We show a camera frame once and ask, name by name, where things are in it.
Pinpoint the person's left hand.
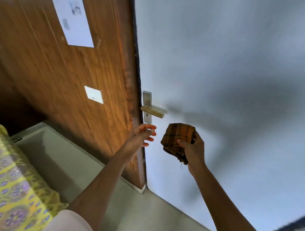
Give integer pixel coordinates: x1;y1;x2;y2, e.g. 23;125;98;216
122;124;157;163

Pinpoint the person's right hand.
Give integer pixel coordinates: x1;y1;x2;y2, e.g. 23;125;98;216
177;131;207;174

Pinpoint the brown checked cloth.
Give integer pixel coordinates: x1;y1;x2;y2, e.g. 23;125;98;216
160;123;196;165

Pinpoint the person's left forearm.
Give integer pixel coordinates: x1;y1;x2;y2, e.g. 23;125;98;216
68;149;131;231

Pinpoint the person's right forearm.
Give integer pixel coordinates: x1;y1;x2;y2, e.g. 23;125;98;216
188;163;257;231

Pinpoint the small white sticker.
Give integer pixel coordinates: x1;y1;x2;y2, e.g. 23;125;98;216
84;86;104;105

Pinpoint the brown wooden door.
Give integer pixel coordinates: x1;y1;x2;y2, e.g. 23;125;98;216
0;0;147;194

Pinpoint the white sleeve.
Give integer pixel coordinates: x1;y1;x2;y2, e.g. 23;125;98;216
42;209;94;231

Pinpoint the white printed paper sheet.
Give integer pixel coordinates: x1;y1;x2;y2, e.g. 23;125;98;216
52;0;94;48

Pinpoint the dark blurred object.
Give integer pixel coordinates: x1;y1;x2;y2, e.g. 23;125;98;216
274;216;305;231

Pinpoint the yellow patterned bed sheet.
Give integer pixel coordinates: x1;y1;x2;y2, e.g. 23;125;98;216
0;124;69;231

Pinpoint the brass door lever handle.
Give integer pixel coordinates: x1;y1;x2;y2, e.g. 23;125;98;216
140;105;165;119

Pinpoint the silver door handle plate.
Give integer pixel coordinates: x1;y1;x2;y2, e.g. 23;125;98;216
142;91;153;125

